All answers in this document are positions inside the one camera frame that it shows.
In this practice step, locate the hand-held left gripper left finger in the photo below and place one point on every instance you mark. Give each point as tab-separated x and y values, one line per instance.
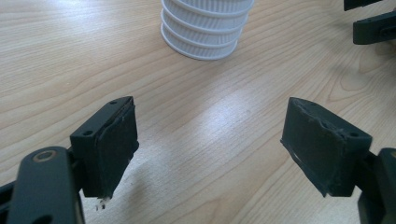
106	149

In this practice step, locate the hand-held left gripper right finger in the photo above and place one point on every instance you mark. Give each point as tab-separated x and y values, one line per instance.
323	149

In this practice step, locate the stack of white paper cups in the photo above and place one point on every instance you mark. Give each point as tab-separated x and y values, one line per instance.
205	31

